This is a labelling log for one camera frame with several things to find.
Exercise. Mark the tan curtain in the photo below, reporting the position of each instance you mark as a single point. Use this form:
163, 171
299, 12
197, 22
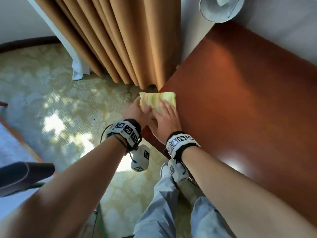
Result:
123, 34

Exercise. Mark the person's right hand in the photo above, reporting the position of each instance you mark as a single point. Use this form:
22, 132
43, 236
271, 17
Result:
167, 123

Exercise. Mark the yellow cleaning cloth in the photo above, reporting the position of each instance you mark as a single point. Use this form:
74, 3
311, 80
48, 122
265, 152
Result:
153, 99

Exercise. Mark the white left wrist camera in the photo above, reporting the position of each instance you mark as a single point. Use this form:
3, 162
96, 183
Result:
140, 159

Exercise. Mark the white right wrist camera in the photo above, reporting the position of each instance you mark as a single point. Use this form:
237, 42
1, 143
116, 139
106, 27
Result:
177, 171

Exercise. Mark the black grey sleeve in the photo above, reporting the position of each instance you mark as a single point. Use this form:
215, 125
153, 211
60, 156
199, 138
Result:
37, 171

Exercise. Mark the white sneaker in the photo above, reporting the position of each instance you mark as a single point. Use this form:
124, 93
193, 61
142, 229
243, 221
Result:
164, 171

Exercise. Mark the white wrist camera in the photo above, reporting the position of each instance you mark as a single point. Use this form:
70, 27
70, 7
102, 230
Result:
140, 159
177, 171

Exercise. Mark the person's left forearm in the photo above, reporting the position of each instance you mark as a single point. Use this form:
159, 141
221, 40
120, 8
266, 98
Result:
62, 195

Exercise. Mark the red-brown wooden table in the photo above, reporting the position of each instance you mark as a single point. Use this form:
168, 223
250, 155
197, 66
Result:
247, 96

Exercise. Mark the white sheer curtain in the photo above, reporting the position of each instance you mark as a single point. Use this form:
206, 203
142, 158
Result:
78, 69

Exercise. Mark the white bed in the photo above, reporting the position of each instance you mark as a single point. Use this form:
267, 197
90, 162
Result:
10, 146

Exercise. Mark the light grey trousers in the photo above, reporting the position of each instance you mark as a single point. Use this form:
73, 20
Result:
158, 215

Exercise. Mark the white cone lamp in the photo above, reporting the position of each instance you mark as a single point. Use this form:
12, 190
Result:
213, 12

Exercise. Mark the person's right forearm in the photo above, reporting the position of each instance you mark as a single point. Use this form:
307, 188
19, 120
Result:
247, 203

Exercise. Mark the dark wooden baseboard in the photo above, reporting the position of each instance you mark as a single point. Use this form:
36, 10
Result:
24, 43

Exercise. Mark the person's left hand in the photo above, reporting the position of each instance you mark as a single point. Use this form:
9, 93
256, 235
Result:
136, 114

